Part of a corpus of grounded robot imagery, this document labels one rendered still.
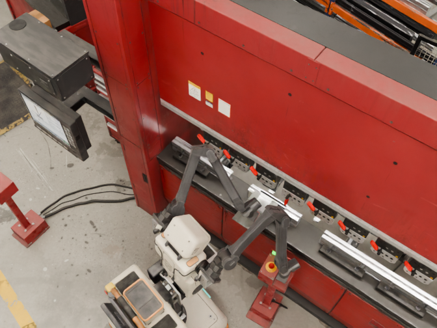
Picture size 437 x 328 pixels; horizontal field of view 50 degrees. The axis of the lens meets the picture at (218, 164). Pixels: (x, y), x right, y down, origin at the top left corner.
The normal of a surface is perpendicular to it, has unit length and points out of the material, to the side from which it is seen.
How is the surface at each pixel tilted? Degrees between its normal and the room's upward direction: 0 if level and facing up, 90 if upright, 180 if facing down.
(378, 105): 90
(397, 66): 0
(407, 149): 90
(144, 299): 0
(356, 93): 90
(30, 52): 0
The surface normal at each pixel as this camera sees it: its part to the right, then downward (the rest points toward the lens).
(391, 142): -0.60, 0.66
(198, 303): 0.02, -0.55
